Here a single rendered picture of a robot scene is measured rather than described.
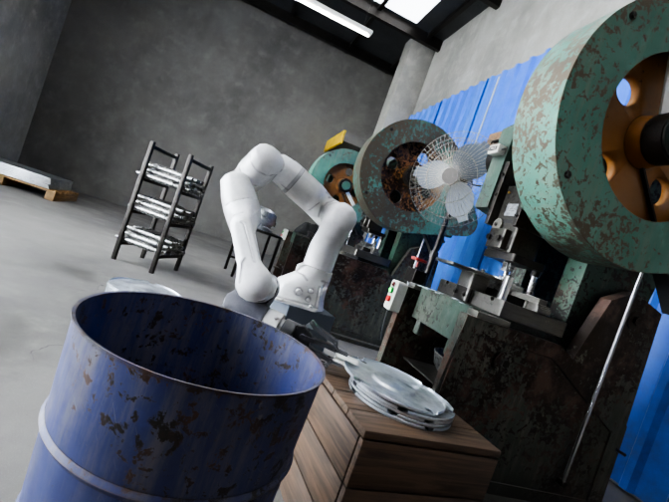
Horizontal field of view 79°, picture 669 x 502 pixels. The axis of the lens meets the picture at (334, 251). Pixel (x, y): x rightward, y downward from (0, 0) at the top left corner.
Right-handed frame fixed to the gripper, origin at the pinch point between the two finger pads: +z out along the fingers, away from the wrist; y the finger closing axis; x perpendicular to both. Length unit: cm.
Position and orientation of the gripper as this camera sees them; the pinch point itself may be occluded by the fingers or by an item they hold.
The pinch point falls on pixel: (345, 361)
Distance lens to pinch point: 116.9
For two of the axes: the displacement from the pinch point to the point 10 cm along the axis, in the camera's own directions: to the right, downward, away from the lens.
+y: 3.9, -9.2, -0.4
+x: 1.4, 0.1, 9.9
